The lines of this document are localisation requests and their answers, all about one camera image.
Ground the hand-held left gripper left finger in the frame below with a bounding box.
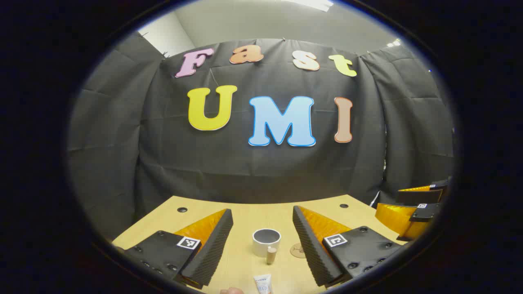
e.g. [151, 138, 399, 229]
[124, 209, 234, 290]

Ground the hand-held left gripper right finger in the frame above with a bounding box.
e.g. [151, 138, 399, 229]
[292, 205, 405, 287]

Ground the white cup with wooden handle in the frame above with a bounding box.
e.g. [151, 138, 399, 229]
[252, 228, 282, 265]

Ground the white toothpaste tube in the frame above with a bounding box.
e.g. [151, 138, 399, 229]
[253, 274, 273, 294]

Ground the light wooden desktop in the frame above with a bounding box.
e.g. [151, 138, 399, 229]
[112, 195, 409, 294]

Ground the black backdrop cloth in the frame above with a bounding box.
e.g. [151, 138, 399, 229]
[67, 39, 456, 241]

